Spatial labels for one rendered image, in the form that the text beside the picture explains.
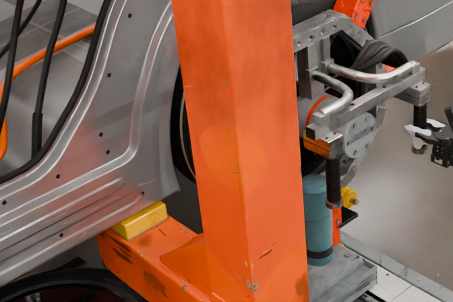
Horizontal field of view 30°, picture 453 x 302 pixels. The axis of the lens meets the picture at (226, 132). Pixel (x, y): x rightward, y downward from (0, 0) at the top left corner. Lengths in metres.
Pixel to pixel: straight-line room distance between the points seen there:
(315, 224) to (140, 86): 0.61
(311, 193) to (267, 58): 0.74
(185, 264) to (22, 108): 0.63
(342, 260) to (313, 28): 0.91
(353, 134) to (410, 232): 1.14
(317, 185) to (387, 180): 1.35
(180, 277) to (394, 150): 1.88
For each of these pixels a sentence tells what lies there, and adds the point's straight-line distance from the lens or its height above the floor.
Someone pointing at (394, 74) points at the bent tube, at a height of 1.01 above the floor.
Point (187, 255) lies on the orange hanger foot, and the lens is 2.01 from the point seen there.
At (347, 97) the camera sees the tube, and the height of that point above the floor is 1.01.
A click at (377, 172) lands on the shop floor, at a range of 3.65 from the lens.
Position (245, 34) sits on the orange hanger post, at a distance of 1.51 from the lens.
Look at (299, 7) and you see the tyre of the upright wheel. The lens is 2.27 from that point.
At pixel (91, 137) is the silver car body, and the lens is 2.07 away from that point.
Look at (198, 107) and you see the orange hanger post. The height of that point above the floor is 1.23.
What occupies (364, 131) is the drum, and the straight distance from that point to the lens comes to 2.26.
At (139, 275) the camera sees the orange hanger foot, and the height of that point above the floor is 0.60.
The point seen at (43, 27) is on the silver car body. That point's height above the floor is 1.04.
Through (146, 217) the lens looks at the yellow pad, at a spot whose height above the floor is 0.72.
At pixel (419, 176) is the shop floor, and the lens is 3.63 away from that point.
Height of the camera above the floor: 2.01
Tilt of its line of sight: 30 degrees down
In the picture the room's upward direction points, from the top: 6 degrees counter-clockwise
